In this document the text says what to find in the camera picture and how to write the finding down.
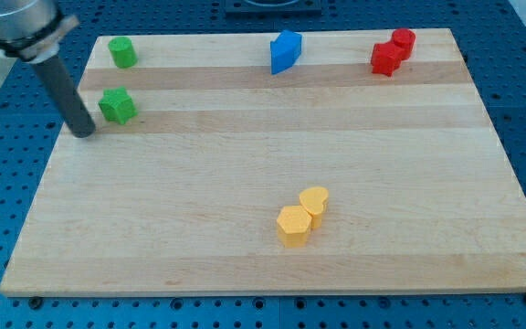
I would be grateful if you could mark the green star block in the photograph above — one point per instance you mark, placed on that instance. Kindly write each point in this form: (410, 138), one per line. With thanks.
(117, 105)

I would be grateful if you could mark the blue arrow block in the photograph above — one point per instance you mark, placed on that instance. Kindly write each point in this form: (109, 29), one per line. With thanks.
(285, 51)

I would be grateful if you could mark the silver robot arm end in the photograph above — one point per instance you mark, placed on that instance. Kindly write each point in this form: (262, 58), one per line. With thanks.
(31, 30)

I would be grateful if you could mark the yellow hexagon block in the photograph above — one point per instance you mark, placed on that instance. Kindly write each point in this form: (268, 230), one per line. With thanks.
(293, 226)

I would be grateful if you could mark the wooden board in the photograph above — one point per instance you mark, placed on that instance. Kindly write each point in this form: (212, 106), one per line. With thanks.
(183, 199)

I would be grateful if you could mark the red star block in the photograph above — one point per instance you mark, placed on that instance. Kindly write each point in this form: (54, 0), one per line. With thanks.
(386, 58)

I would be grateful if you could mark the yellow heart block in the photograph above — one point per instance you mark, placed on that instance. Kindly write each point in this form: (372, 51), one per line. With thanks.
(315, 201)

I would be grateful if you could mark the green cylinder block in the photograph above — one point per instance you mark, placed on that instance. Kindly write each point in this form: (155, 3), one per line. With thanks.
(122, 52)

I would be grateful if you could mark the red cylinder block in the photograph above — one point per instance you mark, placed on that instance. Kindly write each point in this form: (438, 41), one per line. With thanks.
(404, 38)

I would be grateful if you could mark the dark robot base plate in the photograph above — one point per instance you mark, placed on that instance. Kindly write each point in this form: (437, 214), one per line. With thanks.
(280, 7)

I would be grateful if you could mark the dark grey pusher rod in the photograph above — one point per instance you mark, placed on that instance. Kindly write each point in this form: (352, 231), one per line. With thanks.
(61, 89)

